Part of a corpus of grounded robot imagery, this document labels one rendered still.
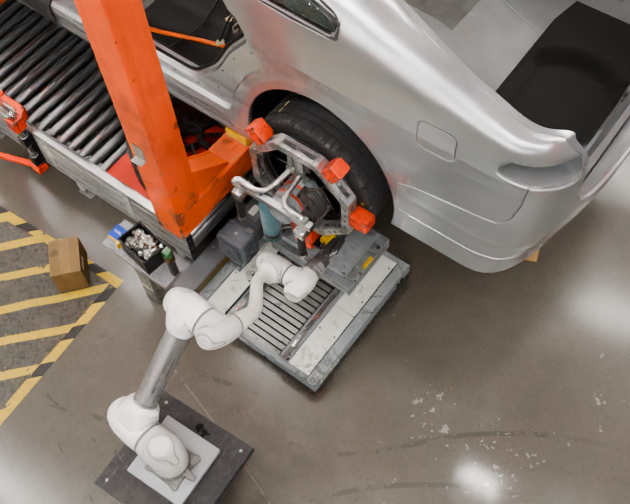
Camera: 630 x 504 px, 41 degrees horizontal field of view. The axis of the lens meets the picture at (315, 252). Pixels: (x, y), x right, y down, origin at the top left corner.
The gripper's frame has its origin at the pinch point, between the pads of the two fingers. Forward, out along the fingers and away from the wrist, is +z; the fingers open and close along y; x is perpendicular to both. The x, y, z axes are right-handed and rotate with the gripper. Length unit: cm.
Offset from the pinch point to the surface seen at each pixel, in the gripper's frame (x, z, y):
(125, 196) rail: 63, -35, -99
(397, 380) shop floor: -79, -23, -11
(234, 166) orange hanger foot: 47, -1, -44
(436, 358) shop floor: -85, -2, -5
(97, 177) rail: 77, -34, -115
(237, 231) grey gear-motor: 20, -19, -53
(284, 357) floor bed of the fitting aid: -38, -48, -43
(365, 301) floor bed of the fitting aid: -48, 0, -31
